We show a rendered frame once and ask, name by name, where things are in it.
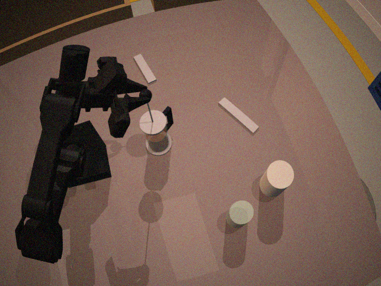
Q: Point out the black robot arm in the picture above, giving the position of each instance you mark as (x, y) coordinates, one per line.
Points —
(55, 167)

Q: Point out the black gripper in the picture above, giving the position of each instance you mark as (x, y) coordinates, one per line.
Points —
(119, 119)

